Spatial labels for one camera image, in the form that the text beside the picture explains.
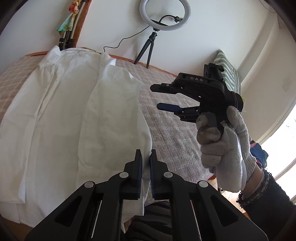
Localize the colourful scarf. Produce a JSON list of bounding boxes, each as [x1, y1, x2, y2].
[[57, 0, 81, 36]]

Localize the right hand in knit glove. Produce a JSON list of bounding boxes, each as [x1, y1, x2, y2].
[[196, 106, 256, 192]]

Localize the black mini tripod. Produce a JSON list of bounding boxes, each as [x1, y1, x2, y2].
[[133, 27, 159, 69]]

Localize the green white striped blanket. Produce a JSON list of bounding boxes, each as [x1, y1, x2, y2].
[[213, 50, 241, 94]]

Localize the white shirt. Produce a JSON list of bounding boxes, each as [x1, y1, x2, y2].
[[1, 47, 152, 227]]

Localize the pink checkered bed cover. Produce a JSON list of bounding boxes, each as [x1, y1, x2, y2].
[[0, 54, 217, 207]]

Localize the black white striped garment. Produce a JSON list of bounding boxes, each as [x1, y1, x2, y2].
[[123, 201, 173, 240]]

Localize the black power cable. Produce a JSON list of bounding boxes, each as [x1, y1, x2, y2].
[[102, 24, 151, 54]]

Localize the folded silver tripod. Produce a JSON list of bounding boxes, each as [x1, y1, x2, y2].
[[57, 0, 88, 51]]

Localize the right forearm black sleeve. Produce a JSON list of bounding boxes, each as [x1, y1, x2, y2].
[[237, 170, 295, 240]]

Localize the white ring light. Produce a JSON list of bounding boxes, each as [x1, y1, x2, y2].
[[139, 0, 191, 31]]

